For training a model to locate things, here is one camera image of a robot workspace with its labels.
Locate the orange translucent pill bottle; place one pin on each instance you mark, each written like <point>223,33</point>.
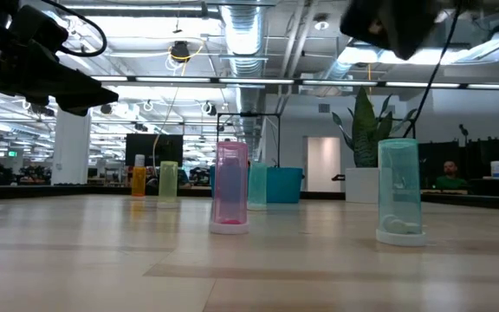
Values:
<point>138,182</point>

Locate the black aluminium table frame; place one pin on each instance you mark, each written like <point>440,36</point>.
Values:
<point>59,192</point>

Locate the silver ventilation duct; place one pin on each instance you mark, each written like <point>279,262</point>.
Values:
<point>243,34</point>

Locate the white door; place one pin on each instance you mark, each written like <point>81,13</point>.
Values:
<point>323,164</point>

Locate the long light bar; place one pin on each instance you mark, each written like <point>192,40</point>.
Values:
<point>254,81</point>

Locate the green snake plant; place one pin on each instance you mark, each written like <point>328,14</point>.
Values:
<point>364,138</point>

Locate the person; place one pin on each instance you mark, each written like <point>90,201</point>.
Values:
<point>450,177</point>

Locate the blue plastic basket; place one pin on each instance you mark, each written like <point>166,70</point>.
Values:
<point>284,184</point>

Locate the thin black metal stand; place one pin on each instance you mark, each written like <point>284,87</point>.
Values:
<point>249,115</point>

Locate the teal translucent pill bottle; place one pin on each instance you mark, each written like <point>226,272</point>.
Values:
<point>399,186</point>
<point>258,186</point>

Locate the white wipes canister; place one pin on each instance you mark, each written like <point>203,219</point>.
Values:
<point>497,170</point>

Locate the black monitor screen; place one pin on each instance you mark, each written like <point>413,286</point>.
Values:
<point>145,149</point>

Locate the black desk divider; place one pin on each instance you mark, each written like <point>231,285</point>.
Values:
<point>492,151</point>

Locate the black overhead camera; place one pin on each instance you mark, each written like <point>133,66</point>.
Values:
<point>180,51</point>

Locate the white plant pot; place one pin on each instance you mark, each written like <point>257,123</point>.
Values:
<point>361,186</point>

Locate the white square column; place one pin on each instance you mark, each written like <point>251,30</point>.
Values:
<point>71,147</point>

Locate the pink translucent pill bottle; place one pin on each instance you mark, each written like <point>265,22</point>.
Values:
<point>230,186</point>

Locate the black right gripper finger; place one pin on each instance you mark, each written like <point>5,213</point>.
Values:
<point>384,19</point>
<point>405,51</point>

